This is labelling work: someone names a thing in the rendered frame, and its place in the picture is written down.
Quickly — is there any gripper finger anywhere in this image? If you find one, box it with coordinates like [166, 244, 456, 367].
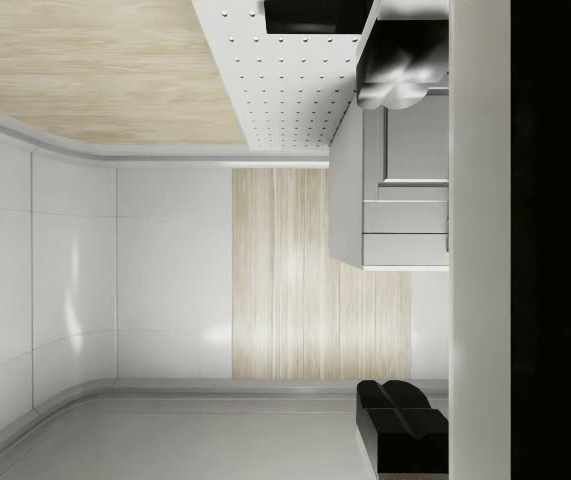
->
[356, 18, 450, 110]
[355, 378, 450, 477]

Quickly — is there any black stove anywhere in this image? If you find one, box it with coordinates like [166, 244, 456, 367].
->
[263, 0, 377, 35]

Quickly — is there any white cabinet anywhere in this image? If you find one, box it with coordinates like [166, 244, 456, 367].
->
[328, 0, 450, 274]

